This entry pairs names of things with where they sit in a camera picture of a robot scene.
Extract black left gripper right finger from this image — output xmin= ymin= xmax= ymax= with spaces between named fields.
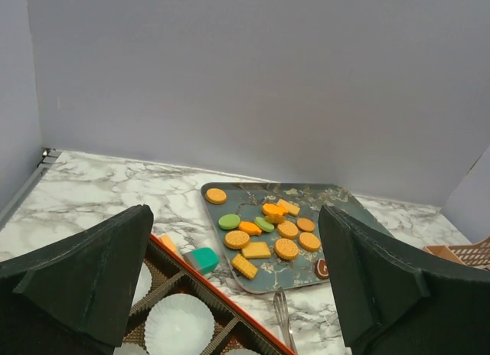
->
xmin=318 ymin=205 xmax=489 ymax=354

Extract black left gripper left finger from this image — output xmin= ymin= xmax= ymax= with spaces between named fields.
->
xmin=1 ymin=205 xmax=154 ymax=354

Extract brown heart chocolate cookie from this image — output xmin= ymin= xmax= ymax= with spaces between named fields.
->
xmin=315 ymin=259 xmax=329 ymax=280

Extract round biscuit cookie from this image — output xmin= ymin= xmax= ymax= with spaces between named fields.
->
xmin=299 ymin=232 xmax=322 ymax=252
xmin=276 ymin=220 xmax=299 ymax=239
xmin=296 ymin=217 xmax=315 ymax=233
xmin=224 ymin=230 xmax=250 ymax=249
xmin=274 ymin=238 xmax=299 ymax=261
xmin=204 ymin=187 xmax=227 ymax=204

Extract silver metal tongs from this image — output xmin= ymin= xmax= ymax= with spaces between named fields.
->
xmin=273 ymin=288 xmax=297 ymax=354

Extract orange cookie tin box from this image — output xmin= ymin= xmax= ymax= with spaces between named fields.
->
xmin=114 ymin=236 xmax=292 ymax=355

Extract peach plastic desk organizer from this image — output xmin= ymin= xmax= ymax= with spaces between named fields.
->
xmin=423 ymin=237 xmax=490 ymax=271

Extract white paper cupcake liner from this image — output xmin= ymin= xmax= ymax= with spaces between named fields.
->
xmin=144 ymin=293 xmax=214 ymax=354

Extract small orange wafer stick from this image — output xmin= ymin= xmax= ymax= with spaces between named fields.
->
xmin=158 ymin=234 xmax=178 ymax=254

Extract round biscuit cookie front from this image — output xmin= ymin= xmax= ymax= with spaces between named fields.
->
xmin=274 ymin=238 xmax=299 ymax=261

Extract rectangular yellow biscuit upper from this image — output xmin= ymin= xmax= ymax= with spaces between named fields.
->
xmin=276 ymin=199 xmax=300 ymax=217

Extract rectangular yellow biscuit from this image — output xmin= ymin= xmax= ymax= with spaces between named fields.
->
xmin=276 ymin=199 xmax=300 ymax=217
xmin=241 ymin=242 xmax=271 ymax=259
xmin=231 ymin=254 xmax=258 ymax=280

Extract teal grey eraser block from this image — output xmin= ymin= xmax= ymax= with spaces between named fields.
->
xmin=182 ymin=247 xmax=220 ymax=275

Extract dark floral serving tray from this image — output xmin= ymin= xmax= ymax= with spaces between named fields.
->
xmin=201 ymin=182 xmax=388 ymax=294

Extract rectangular yellow biscuit middle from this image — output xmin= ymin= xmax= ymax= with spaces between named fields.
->
xmin=241 ymin=242 xmax=271 ymax=259

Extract orange fish cookie upper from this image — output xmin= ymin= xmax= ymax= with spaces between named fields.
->
xmin=262 ymin=203 xmax=289 ymax=224

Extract orange fish cookie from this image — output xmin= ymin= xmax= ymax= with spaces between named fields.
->
xmin=238 ymin=221 xmax=263 ymax=236
xmin=262 ymin=203 xmax=289 ymax=224

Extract green macaron right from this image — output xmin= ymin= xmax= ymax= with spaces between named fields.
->
xmin=254 ymin=217 xmax=275 ymax=233

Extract green macaron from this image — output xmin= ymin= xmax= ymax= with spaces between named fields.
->
xmin=254 ymin=217 xmax=275 ymax=233
xmin=217 ymin=213 xmax=241 ymax=230

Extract rectangular yellow biscuit front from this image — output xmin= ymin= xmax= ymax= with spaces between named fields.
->
xmin=231 ymin=254 xmax=258 ymax=280

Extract orange fish cookie left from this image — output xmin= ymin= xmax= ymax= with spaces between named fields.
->
xmin=238 ymin=221 xmax=263 ymax=236

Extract green macaron left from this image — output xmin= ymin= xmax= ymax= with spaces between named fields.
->
xmin=217 ymin=213 xmax=241 ymax=230

